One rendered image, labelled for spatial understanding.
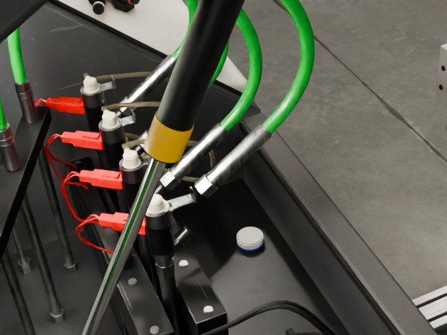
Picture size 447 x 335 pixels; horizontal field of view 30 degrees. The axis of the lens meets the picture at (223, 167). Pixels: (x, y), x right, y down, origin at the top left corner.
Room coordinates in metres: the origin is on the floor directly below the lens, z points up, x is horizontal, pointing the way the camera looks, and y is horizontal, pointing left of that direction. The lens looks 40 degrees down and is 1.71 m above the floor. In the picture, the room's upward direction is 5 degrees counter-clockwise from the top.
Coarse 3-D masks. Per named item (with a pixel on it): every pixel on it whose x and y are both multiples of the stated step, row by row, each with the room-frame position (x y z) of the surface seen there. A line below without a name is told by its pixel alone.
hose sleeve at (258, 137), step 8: (256, 128) 0.67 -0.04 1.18; (264, 128) 0.67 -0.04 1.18; (248, 136) 0.67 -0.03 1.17; (256, 136) 0.67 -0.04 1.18; (264, 136) 0.67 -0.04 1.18; (240, 144) 0.67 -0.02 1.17; (248, 144) 0.66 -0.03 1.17; (256, 144) 0.66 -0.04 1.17; (232, 152) 0.66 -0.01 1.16; (240, 152) 0.66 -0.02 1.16; (248, 152) 0.66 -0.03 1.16; (224, 160) 0.66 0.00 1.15; (232, 160) 0.66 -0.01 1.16; (240, 160) 0.66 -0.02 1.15; (216, 168) 0.66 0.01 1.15; (224, 168) 0.65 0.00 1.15; (232, 168) 0.65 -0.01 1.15; (208, 176) 0.65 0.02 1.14; (216, 176) 0.65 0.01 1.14; (224, 176) 0.65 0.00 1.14; (216, 184) 0.65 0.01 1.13
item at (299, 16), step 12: (288, 0) 0.68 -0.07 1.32; (300, 12) 0.68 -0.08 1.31; (300, 24) 0.68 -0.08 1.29; (300, 36) 0.69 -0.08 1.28; (312, 36) 0.69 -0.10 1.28; (312, 48) 0.69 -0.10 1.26; (300, 60) 0.69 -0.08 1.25; (312, 60) 0.69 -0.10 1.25; (300, 72) 0.69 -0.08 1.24; (300, 84) 0.68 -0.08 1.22; (288, 96) 0.68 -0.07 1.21; (300, 96) 0.68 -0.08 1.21; (288, 108) 0.68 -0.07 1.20; (276, 120) 0.67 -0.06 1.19
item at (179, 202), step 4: (184, 196) 0.65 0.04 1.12; (188, 196) 0.65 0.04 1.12; (168, 200) 0.65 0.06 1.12; (172, 200) 0.65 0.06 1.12; (176, 200) 0.64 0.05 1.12; (180, 200) 0.64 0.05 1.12; (184, 200) 0.64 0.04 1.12; (188, 200) 0.64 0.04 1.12; (192, 200) 0.64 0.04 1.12; (172, 204) 0.64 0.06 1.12; (176, 204) 0.64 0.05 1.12; (180, 204) 0.64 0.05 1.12; (184, 204) 0.64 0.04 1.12; (188, 204) 0.64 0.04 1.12; (172, 208) 0.63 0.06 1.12; (176, 208) 0.63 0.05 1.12
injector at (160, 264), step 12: (168, 204) 0.64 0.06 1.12; (156, 216) 0.62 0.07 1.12; (168, 216) 0.63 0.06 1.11; (156, 228) 0.62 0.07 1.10; (168, 228) 0.63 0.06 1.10; (156, 240) 0.62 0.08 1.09; (168, 240) 0.62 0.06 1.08; (180, 240) 0.63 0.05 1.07; (156, 252) 0.62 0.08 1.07; (168, 252) 0.62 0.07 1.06; (156, 264) 0.63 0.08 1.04; (168, 264) 0.63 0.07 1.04; (168, 276) 0.63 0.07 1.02; (168, 288) 0.62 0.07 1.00; (168, 300) 0.63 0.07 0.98; (168, 312) 0.63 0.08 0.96; (180, 324) 0.63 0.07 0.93
